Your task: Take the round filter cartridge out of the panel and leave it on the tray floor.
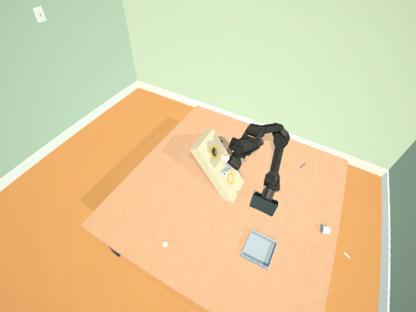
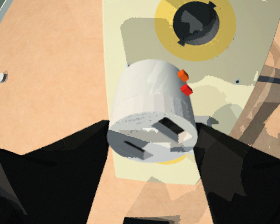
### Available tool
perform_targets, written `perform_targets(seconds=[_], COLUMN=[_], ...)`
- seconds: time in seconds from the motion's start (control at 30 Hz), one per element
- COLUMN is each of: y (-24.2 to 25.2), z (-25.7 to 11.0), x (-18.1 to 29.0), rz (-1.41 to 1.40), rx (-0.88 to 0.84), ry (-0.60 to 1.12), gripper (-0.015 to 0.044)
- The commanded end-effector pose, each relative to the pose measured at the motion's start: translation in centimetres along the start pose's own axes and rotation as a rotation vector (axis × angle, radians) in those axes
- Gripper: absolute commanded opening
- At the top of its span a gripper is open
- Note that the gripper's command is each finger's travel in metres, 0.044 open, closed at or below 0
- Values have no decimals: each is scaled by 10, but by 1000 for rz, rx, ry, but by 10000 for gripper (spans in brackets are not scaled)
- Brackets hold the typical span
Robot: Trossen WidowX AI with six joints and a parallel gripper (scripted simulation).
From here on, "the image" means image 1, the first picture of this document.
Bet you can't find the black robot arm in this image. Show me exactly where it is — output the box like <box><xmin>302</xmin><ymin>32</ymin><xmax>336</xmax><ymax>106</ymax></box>
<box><xmin>228</xmin><ymin>122</ymin><xmax>290</xmax><ymax>201</ymax></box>

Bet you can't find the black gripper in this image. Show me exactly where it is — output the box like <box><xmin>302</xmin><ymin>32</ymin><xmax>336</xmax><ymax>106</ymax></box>
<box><xmin>228</xmin><ymin>151</ymin><xmax>252</xmax><ymax>170</ymax></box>

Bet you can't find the white cylinder with two slots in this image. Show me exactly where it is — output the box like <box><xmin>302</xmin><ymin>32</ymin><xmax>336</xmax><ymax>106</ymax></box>
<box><xmin>222</xmin><ymin>154</ymin><xmax>231</xmax><ymax>164</ymax></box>

